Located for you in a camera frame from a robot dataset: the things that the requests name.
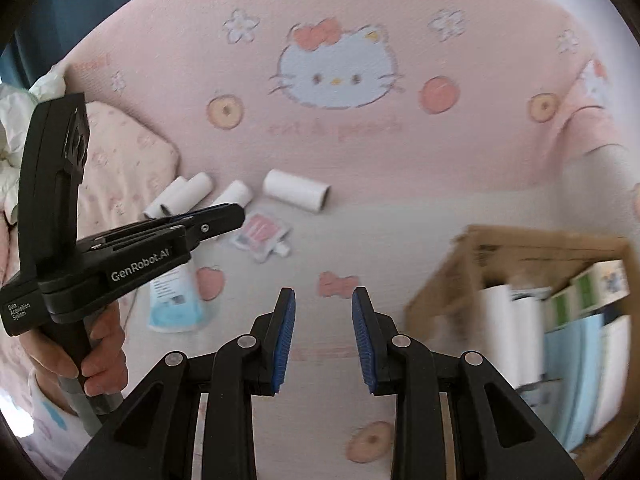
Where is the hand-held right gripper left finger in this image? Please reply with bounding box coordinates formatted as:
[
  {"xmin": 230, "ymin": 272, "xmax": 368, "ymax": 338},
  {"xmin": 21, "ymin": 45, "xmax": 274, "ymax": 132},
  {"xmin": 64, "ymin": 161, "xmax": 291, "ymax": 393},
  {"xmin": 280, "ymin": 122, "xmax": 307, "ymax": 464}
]
[{"xmin": 62, "ymin": 287, "xmax": 297, "ymax": 480}]

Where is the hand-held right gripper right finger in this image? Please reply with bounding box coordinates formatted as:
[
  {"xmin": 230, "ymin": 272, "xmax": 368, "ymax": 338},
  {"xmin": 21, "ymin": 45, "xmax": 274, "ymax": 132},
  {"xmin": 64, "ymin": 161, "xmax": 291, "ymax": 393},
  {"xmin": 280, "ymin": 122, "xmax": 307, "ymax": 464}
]
[{"xmin": 351, "ymin": 286, "xmax": 586, "ymax": 480}]

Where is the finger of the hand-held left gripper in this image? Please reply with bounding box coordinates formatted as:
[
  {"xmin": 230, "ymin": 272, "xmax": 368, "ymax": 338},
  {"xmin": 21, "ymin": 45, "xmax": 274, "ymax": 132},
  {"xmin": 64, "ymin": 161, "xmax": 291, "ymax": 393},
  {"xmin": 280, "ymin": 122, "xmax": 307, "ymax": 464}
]
[
  {"xmin": 172, "ymin": 203, "xmax": 247, "ymax": 256},
  {"xmin": 92, "ymin": 205, "xmax": 221, "ymax": 251}
]

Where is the pile of paper tubes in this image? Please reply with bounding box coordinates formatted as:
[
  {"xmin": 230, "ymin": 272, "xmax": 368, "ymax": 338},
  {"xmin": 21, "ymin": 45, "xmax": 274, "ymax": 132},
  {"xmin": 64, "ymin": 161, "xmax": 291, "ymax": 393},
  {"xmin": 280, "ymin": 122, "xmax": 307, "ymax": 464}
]
[{"xmin": 144, "ymin": 172, "xmax": 252, "ymax": 221}]

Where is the light blue wipes packet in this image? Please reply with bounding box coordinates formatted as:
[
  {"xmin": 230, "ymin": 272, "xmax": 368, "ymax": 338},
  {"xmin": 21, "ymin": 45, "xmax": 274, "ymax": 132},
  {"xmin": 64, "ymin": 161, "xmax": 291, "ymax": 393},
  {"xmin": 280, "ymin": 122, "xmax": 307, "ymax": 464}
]
[{"xmin": 146, "ymin": 262, "xmax": 206, "ymax": 333}]

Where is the brown cardboard box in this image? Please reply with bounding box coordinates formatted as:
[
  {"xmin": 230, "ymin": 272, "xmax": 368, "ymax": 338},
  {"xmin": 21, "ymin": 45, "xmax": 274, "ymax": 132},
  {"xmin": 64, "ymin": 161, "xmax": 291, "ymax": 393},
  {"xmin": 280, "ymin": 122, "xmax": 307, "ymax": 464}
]
[{"xmin": 404, "ymin": 224, "xmax": 635, "ymax": 461}]

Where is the person's left hand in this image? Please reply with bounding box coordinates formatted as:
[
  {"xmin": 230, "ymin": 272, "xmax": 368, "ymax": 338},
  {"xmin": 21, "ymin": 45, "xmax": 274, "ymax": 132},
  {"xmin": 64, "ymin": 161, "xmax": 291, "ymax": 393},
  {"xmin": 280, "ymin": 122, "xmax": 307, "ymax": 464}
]
[{"xmin": 29, "ymin": 305, "xmax": 128, "ymax": 398}]

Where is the pink spout pouch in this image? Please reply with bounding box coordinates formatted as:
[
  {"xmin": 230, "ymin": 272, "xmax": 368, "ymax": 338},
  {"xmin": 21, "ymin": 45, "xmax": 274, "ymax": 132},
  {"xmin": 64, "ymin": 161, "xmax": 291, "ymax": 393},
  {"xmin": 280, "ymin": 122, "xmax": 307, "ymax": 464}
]
[{"xmin": 230, "ymin": 212, "xmax": 293, "ymax": 263}]

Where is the pink floral pillow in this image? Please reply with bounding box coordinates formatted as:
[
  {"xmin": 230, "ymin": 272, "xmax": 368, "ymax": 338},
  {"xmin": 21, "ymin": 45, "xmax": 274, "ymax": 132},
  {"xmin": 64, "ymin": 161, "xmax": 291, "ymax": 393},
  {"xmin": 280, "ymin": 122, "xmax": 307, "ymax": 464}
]
[{"xmin": 0, "ymin": 101, "xmax": 182, "ymax": 311}]

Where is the pale green white cloth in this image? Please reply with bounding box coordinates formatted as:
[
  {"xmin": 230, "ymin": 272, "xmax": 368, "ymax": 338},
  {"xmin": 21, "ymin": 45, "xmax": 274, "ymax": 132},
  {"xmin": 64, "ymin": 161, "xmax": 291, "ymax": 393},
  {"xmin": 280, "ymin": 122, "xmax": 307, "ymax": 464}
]
[{"xmin": 0, "ymin": 67, "xmax": 68, "ymax": 223}]

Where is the teal blue curtain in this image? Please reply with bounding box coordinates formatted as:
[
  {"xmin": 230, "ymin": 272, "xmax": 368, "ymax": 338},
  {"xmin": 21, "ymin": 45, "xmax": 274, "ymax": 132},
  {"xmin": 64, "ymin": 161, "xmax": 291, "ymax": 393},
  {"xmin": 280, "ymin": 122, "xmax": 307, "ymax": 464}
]
[{"xmin": 12, "ymin": 0, "xmax": 161, "ymax": 78}]

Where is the pink cat print blanket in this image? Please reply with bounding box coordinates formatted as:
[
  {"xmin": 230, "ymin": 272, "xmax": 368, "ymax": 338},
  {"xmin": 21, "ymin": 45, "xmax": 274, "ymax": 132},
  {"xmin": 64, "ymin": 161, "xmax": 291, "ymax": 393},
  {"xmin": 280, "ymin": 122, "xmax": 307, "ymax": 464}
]
[{"xmin": 65, "ymin": 0, "xmax": 640, "ymax": 480}]

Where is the green white carton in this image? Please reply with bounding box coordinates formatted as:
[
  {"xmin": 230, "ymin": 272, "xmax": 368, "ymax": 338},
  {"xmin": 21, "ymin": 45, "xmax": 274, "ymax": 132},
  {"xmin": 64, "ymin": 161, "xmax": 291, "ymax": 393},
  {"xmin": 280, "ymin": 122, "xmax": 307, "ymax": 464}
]
[
  {"xmin": 544, "ymin": 287, "xmax": 576, "ymax": 333},
  {"xmin": 570, "ymin": 259, "xmax": 628, "ymax": 311}
]

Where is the light blue flat packet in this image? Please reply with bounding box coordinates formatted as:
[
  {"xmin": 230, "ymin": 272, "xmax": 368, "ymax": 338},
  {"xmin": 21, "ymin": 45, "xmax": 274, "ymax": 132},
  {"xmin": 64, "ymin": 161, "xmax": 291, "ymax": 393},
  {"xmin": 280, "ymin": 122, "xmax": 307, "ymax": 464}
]
[{"xmin": 542, "ymin": 314, "xmax": 605, "ymax": 453}]

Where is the white flat packet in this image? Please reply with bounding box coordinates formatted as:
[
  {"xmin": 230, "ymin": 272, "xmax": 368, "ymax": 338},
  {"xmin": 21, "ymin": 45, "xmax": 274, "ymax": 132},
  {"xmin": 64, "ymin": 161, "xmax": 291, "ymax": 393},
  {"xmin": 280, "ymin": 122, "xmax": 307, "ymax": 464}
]
[{"xmin": 590, "ymin": 314, "xmax": 632, "ymax": 436}]

